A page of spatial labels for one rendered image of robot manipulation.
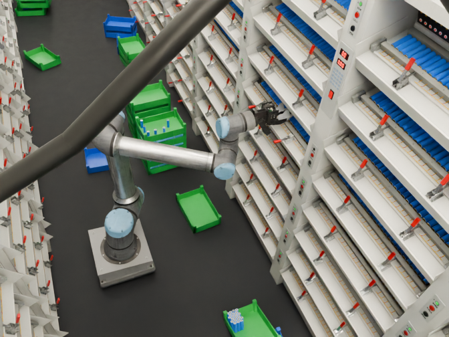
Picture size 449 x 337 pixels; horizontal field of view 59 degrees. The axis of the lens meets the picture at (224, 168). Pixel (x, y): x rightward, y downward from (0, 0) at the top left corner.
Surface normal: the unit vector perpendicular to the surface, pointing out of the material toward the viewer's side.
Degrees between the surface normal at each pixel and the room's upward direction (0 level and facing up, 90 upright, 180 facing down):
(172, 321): 0
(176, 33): 62
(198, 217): 0
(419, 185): 22
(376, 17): 90
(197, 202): 0
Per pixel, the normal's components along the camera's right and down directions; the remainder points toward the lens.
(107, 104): -0.04, 0.32
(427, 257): -0.29, -0.54
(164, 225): 0.07, -0.68
